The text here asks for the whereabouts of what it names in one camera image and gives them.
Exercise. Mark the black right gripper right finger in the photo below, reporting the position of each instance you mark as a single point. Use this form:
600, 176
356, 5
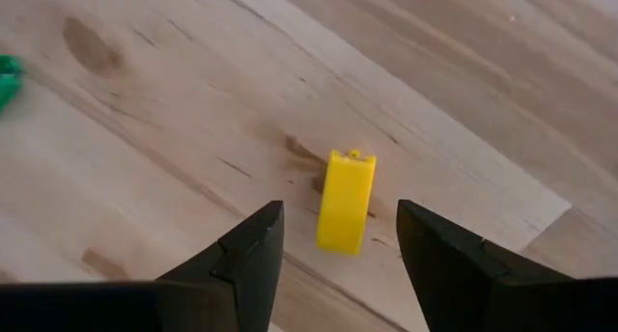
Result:
507, 303

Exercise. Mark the yellow mini stapler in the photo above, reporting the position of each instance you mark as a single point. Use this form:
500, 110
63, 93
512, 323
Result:
345, 201

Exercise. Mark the green mini stapler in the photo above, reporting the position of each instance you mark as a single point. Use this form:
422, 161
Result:
8, 81

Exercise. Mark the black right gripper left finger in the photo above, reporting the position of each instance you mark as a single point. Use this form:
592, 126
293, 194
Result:
145, 308

